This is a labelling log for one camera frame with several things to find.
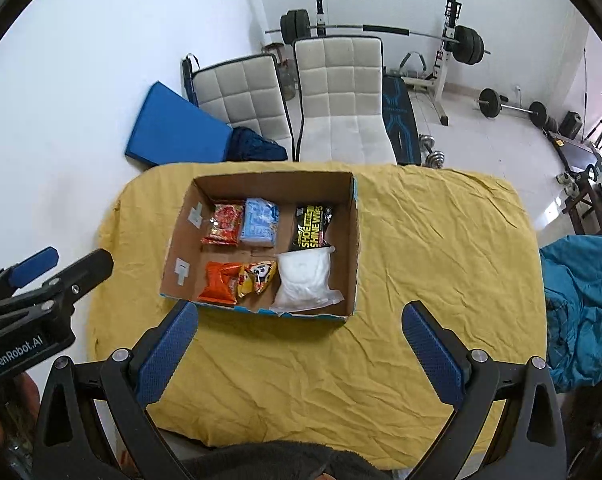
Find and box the orange snack packet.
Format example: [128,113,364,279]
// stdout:
[197,261,242,307]

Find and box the red snack packet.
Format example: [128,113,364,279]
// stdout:
[201,203,244,247]

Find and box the yellow panda snack bag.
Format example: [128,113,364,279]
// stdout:
[236,260,277,299]

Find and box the blue white tissue pack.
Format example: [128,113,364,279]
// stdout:
[239,197,280,248]

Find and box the white soft pillow bag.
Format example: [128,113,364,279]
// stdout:
[270,246,344,313]

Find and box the black shoe wipes pack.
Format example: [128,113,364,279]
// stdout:
[289,203,334,252]

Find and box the person's left hand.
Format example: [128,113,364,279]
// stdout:
[0,373,40,478]

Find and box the teal blanket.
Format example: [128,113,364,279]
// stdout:
[540,235,602,393]

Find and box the blue foam mat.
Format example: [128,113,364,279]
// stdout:
[125,81,232,167]

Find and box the dark fleece sleeve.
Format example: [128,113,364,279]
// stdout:
[182,441,390,479]

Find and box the yellow tablecloth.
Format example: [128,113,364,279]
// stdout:
[86,160,550,470]

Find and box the cardboard box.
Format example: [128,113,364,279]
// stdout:
[160,170,359,320]

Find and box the dark blue knitted cloth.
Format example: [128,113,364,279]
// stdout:
[225,127,288,162]

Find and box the left white padded chair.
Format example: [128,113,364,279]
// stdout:
[185,53,295,162]

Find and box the white padded chair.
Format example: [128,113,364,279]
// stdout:
[293,36,396,165]
[185,53,295,162]

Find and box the dumbbell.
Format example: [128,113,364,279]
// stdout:
[419,134,445,169]

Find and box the floor barbell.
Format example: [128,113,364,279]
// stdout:
[478,86,550,130]

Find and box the right white padded chair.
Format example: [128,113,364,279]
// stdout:
[293,36,396,165]

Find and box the black blue weight bench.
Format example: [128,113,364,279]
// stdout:
[382,75,421,166]

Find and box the racked barbell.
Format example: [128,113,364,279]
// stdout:
[267,9,492,65]

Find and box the white barbell rack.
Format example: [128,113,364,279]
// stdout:
[403,0,461,126]

